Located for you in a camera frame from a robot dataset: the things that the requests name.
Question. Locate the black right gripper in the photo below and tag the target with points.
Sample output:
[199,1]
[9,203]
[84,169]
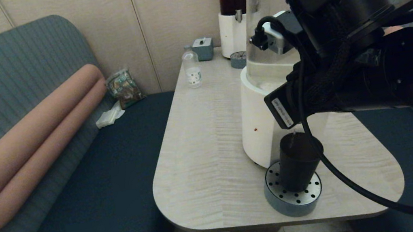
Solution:
[290,99]

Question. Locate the black plastic cup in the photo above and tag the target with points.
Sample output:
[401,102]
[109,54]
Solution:
[299,163]

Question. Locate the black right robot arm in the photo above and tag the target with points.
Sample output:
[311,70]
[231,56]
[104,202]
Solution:
[376,45]

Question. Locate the clear water dispenser white base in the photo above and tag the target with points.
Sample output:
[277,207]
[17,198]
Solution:
[254,104]

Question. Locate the small round drip tray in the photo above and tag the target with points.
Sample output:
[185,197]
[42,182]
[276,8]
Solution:
[238,61]

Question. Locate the dark drink dispenser white base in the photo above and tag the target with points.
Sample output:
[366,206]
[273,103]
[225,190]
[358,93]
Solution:
[231,34]

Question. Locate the small steel drink dispenser tap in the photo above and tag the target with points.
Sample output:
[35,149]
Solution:
[238,16]

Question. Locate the grey-blue tissue box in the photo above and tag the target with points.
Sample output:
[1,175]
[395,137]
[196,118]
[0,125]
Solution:
[202,50]

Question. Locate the small clear plastic bottle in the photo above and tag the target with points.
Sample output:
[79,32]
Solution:
[192,72]

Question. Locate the large round steel drip tray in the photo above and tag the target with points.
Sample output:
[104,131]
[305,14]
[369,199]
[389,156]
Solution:
[291,203]

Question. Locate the crumpled snack bag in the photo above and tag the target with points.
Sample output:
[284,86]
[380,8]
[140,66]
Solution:
[123,88]

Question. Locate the white crumpled tissue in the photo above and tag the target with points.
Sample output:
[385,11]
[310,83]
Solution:
[109,116]

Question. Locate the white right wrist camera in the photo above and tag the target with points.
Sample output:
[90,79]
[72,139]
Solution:
[274,38]

